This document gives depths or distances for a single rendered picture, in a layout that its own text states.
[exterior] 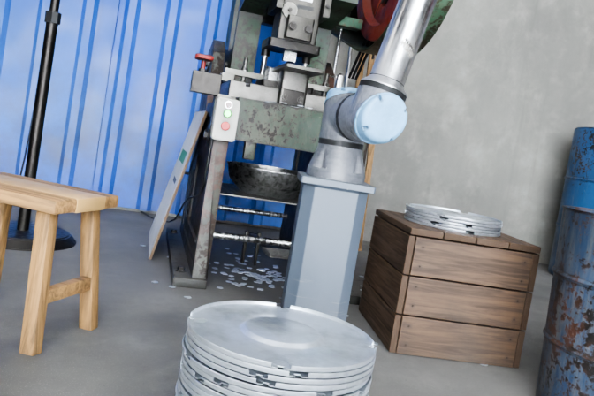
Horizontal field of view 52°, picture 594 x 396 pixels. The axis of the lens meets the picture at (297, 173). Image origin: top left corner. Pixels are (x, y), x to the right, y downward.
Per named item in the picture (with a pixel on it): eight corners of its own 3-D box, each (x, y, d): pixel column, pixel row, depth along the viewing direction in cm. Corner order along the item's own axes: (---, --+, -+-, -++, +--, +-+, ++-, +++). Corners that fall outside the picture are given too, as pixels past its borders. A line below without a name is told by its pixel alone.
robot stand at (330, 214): (345, 366, 150) (376, 187, 148) (270, 355, 149) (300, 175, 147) (337, 341, 169) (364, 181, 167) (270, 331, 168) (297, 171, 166)
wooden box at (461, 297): (519, 369, 171) (542, 247, 169) (389, 352, 166) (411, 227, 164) (464, 323, 210) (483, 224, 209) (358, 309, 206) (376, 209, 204)
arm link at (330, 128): (350, 142, 164) (359, 93, 163) (376, 147, 152) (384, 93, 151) (310, 136, 159) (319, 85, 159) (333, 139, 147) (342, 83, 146)
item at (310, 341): (362, 321, 108) (363, 316, 108) (390, 387, 79) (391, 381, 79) (201, 295, 107) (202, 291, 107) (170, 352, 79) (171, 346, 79)
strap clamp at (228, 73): (262, 87, 227) (267, 60, 227) (218, 79, 223) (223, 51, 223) (260, 88, 233) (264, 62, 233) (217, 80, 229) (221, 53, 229)
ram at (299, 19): (318, 43, 221) (332, -38, 219) (278, 35, 217) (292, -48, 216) (307, 49, 238) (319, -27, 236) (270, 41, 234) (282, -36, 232)
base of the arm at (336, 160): (368, 186, 150) (375, 146, 149) (308, 176, 149) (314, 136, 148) (359, 181, 165) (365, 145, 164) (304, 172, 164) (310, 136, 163)
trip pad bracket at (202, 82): (214, 130, 202) (223, 72, 201) (185, 125, 199) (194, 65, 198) (212, 130, 208) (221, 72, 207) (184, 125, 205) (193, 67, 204)
